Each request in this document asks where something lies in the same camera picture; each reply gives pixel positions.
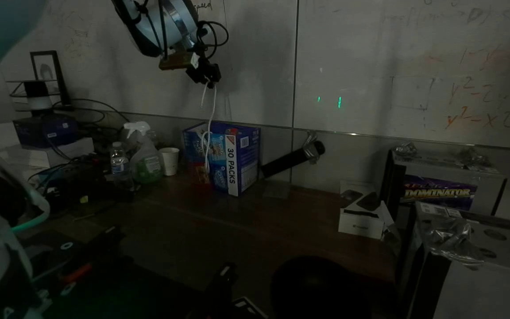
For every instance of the black picture frame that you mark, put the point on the black picture frame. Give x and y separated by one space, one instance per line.
48 74

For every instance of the crumpled clear plastic wrap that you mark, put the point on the crumpled clear plastic wrap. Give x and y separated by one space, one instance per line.
443 231

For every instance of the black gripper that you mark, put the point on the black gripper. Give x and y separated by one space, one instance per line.
204 68

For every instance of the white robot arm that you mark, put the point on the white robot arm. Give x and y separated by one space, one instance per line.
184 29

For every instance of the black clamp device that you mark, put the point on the black clamp device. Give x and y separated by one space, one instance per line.
83 242

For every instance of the whiteboard with writing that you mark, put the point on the whiteboard with writing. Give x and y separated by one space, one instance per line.
415 60

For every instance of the black flashlight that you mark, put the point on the black flashlight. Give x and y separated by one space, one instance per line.
291 159

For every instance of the small white cardboard box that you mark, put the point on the small white cardboard box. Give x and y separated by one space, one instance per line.
363 216

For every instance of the black tripod device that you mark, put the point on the black tripod device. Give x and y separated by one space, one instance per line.
225 295

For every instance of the blue snack pack box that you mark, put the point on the blue snack pack box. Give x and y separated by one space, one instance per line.
239 161

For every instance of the green spray bottle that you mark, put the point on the green spray bottle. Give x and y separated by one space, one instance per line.
142 157

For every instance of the blue device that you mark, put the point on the blue device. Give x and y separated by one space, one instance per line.
44 132

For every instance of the white paper cup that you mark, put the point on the white paper cup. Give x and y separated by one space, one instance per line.
170 161

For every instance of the box with Dominator print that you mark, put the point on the box with Dominator print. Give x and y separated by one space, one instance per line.
443 187

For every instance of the large silver box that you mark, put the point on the large silver box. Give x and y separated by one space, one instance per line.
478 272

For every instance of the clear plastic water bottle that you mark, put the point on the clear plastic water bottle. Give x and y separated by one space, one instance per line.
119 162

